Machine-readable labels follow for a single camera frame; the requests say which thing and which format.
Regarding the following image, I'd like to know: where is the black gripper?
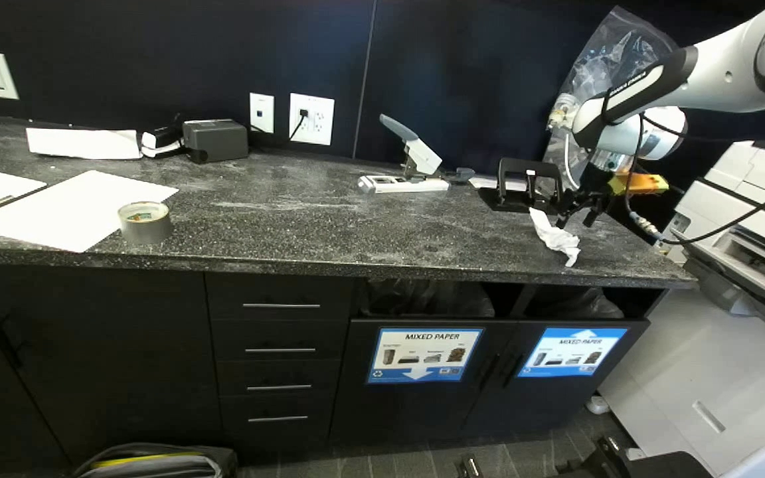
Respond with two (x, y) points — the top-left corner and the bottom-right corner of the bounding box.
(548, 183), (615, 224)

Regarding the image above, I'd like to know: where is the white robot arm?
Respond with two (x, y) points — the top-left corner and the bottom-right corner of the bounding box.
(545, 9), (765, 219)

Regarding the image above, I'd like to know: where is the right bin door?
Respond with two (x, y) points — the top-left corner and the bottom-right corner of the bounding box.
(468, 320), (648, 434)

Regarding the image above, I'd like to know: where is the bin door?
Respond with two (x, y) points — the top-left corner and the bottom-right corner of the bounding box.
(332, 317), (486, 449)
(468, 320), (648, 434)

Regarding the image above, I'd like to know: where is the left bin door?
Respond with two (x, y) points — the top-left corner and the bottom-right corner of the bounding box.
(332, 317), (486, 449)

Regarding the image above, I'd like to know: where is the grey hole puncher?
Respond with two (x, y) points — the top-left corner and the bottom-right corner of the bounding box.
(478, 158), (559, 214)

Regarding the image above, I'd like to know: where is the right mixed paper sign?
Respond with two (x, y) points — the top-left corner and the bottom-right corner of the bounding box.
(516, 328), (627, 381)

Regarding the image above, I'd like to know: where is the mixed paper sign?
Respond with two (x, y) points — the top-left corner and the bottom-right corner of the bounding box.
(516, 328), (627, 381)
(366, 328), (484, 386)

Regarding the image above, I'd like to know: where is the clear plastic bag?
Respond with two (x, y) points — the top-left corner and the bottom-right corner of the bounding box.
(545, 9), (688, 191)

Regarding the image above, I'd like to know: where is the left mixed paper sign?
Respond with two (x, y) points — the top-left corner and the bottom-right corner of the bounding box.
(366, 328), (484, 386)

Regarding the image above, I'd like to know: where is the grey office printer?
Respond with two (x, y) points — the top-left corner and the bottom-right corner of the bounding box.
(599, 142), (765, 478)

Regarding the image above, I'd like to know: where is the black drawer stack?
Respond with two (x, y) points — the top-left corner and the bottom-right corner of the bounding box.
(205, 278), (356, 455)

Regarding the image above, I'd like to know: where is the black power adapter box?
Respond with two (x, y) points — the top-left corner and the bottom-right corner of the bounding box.
(182, 119), (249, 162)

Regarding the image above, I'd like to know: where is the white flat paper sheet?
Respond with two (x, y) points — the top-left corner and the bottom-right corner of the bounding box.
(0, 170), (176, 254)

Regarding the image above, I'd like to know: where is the white folded paper stack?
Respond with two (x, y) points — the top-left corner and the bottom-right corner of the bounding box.
(27, 129), (153, 159)

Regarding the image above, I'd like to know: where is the black cabinet door left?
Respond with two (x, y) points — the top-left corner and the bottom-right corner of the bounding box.
(0, 270), (219, 462)

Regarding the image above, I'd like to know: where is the white wall outlet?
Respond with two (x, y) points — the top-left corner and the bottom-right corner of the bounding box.
(289, 93), (335, 146)

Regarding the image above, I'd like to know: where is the white data wall plate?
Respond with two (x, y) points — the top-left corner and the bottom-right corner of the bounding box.
(249, 93), (277, 137)

